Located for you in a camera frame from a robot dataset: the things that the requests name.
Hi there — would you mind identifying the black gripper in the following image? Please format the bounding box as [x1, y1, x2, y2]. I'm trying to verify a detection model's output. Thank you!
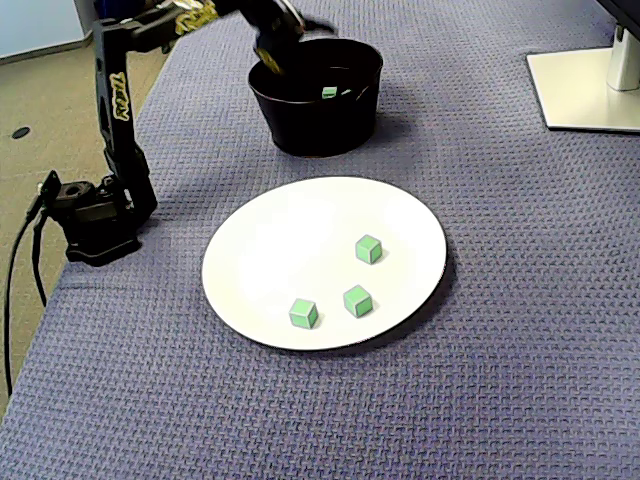
[234, 0, 337, 78]

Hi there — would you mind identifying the blue waffle cloth mat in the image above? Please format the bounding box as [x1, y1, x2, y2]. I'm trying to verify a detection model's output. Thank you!
[0, 0, 640, 480]

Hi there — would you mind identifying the black bucket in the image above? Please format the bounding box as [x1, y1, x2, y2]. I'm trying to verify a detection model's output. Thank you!
[247, 38, 385, 159]

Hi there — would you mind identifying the black monitor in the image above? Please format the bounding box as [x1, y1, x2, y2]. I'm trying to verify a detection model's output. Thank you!
[594, 0, 640, 26]

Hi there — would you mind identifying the white monitor stand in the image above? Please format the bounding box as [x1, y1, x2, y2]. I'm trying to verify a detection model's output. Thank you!
[525, 22, 640, 134]

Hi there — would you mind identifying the white round plate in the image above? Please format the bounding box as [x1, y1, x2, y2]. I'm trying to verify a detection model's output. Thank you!
[200, 175, 449, 351]

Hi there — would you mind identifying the black cable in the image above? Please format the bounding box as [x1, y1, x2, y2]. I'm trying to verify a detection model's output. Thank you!
[2, 214, 39, 397]
[30, 214, 50, 307]

